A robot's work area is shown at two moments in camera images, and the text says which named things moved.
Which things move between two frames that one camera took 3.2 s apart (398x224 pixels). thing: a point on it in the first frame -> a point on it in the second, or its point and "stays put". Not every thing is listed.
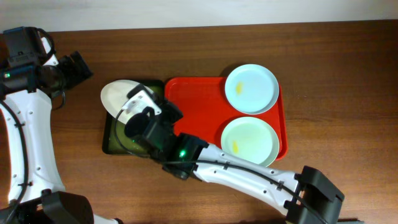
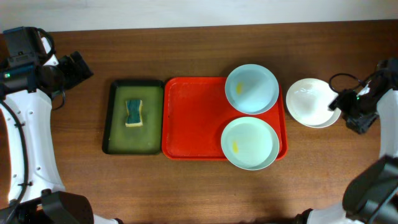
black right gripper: [168, 117] -> [342, 99]
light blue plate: [252, 89] stays put
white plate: [114, 95] -> [308, 101]
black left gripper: [80, 66] stays put
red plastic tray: [206, 109] stays put
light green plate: [252, 138] stays put
